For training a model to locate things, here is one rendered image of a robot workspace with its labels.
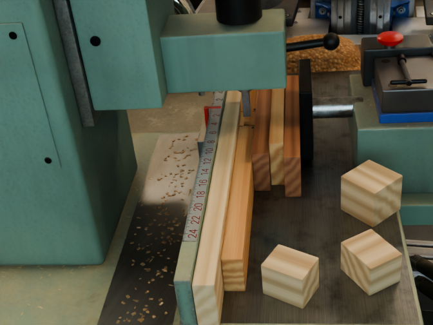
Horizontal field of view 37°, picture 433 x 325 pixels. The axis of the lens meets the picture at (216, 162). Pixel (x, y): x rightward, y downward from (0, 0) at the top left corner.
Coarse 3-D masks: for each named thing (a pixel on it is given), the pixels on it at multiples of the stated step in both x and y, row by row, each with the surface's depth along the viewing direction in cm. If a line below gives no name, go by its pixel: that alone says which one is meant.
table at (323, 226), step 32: (320, 96) 91; (320, 128) 84; (320, 160) 78; (352, 160) 77; (256, 192) 74; (320, 192) 72; (256, 224) 69; (288, 224) 68; (320, 224) 68; (352, 224) 67; (384, 224) 67; (416, 224) 75; (256, 256) 65; (320, 256) 64; (256, 288) 61; (320, 288) 60; (352, 288) 60; (224, 320) 58; (256, 320) 57; (288, 320) 57; (320, 320) 57; (352, 320) 56; (384, 320) 56; (416, 320) 56
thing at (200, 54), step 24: (168, 24) 74; (192, 24) 73; (216, 24) 72; (264, 24) 71; (168, 48) 71; (192, 48) 71; (216, 48) 71; (240, 48) 71; (264, 48) 70; (168, 72) 73; (192, 72) 73; (216, 72) 72; (240, 72) 72; (264, 72) 72
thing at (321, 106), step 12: (300, 60) 79; (300, 72) 77; (300, 84) 74; (300, 96) 73; (312, 96) 73; (360, 96) 77; (300, 108) 73; (312, 108) 73; (324, 108) 77; (336, 108) 77; (348, 108) 77; (300, 120) 74; (312, 120) 74; (300, 132) 75; (312, 132) 75; (300, 144) 76; (312, 144) 76; (312, 156) 77
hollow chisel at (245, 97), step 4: (248, 92) 77; (244, 96) 77; (248, 96) 77; (244, 100) 78; (248, 100) 77; (244, 104) 78; (248, 104) 78; (244, 108) 78; (248, 108) 78; (244, 112) 78; (248, 112) 78; (244, 116) 79; (248, 116) 79
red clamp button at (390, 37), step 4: (384, 32) 77; (388, 32) 76; (392, 32) 76; (396, 32) 76; (380, 36) 76; (384, 36) 76; (388, 36) 75; (392, 36) 75; (396, 36) 75; (400, 36) 75; (380, 40) 76; (384, 40) 75; (388, 40) 75; (392, 40) 75; (396, 40) 75; (400, 40) 75; (384, 44) 76; (388, 44) 75; (392, 44) 75; (396, 44) 76
